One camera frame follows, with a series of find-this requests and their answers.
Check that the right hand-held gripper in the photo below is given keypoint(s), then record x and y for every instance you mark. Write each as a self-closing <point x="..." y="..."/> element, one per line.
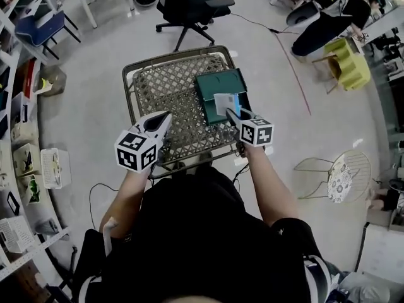
<point x="256" y="133"/>

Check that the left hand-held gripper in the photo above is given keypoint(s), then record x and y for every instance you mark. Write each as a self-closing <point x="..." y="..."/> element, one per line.
<point x="135" y="150"/>

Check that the white and blue small box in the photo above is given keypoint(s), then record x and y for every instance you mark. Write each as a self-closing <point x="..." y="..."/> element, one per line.
<point x="224" y="101"/>

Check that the dark green box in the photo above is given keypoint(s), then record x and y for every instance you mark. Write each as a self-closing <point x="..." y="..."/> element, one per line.
<point x="217" y="80"/>

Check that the person's left forearm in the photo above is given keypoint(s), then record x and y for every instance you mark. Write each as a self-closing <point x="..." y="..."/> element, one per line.
<point x="126" y="200"/>

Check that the person's right forearm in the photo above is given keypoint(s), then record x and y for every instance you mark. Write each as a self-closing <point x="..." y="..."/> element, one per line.
<point x="268" y="185"/>

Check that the white bin with black parts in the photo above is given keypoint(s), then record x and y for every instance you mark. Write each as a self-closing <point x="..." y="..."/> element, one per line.
<point x="26" y="159"/>

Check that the white bin with green parts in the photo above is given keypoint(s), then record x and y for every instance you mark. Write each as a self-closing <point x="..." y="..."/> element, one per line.
<point x="31" y="189"/>

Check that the brown wicker table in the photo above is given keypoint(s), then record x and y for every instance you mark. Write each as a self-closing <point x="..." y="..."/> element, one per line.
<point x="167" y="87"/>

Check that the person's left shoe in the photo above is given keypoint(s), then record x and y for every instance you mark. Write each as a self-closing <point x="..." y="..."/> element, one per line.
<point x="180" y="165"/>

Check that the person's shoe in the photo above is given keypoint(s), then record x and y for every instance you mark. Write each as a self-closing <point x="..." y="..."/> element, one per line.
<point x="206" y="158"/>
<point x="180" y="165"/>

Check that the person's right shoe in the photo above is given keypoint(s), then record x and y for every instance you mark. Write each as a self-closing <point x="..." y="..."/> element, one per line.
<point x="206" y="158"/>

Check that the white perforated basket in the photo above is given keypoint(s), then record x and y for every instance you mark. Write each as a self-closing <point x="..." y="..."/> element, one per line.
<point x="60" y="169"/>
<point x="17" y="234"/>

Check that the person's black shirt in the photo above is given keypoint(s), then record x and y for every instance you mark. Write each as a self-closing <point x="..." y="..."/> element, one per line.
<point x="195" y="232"/>

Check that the brown bag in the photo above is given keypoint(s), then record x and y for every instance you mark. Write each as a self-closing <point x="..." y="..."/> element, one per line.
<point x="52" y="80"/>

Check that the round chair floral cushion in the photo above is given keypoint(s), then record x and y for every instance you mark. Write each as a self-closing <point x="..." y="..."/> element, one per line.
<point x="339" y="178"/>

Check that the white standing fan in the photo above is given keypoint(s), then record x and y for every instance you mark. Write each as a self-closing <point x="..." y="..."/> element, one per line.
<point x="303" y="14"/>

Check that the green cloth table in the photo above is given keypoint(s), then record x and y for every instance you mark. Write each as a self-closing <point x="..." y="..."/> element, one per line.
<point x="350" y="65"/>

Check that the black office chair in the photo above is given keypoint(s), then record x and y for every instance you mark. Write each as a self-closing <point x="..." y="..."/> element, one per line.
<point x="192" y="2"/>

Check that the blue chair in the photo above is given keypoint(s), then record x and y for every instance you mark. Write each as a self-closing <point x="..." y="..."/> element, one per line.
<point x="41" y="32"/>

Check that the white metal shelf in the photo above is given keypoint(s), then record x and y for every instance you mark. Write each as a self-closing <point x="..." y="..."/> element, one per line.
<point x="31" y="255"/>

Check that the white cabinet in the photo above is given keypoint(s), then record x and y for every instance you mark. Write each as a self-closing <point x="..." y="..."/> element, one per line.
<point x="382" y="251"/>

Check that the black picture frame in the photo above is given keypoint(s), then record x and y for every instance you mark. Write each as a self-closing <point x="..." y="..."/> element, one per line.
<point x="13" y="203"/>

